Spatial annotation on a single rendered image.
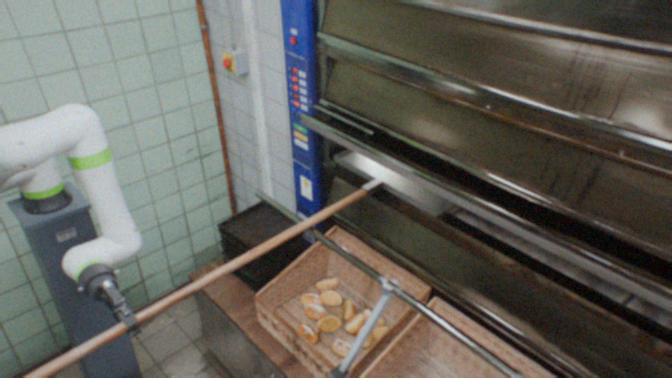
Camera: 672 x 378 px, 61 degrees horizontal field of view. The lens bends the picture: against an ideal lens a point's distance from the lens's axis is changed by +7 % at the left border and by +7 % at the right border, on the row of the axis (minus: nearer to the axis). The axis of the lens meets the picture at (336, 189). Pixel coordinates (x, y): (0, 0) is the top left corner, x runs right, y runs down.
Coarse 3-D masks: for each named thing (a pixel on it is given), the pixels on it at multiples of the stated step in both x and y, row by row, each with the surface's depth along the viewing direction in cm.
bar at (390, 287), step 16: (256, 192) 210; (272, 208) 204; (320, 240) 186; (352, 256) 176; (368, 272) 171; (384, 288) 165; (400, 288) 164; (384, 304) 166; (416, 304) 159; (368, 320) 167; (432, 320) 155; (368, 336) 167; (464, 336) 148; (352, 352) 166; (480, 352) 145; (336, 368) 167; (496, 368) 142; (512, 368) 140
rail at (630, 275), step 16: (336, 128) 195; (368, 144) 185; (400, 160) 175; (432, 176) 167; (464, 192) 159; (496, 208) 152; (528, 224) 146; (560, 240) 140; (592, 256) 135; (624, 272) 131; (656, 288) 127
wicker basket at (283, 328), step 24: (336, 240) 244; (336, 264) 247; (384, 264) 225; (264, 288) 226; (288, 288) 237; (312, 288) 247; (336, 288) 247; (360, 288) 238; (408, 288) 218; (264, 312) 224; (288, 312) 235; (336, 312) 235; (360, 312) 234; (384, 312) 230; (408, 312) 205; (288, 336) 224; (336, 336) 224; (384, 336) 199; (312, 360) 206; (336, 360) 214; (360, 360) 194
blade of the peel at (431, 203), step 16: (336, 160) 226; (352, 160) 226; (368, 160) 226; (368, 176) 213; (384, 176) 215; (400, 176) 215; (400, 192) 202; (416, 192) 205; (432, 192) 205; (432, 208) 197; (448, 208) 197
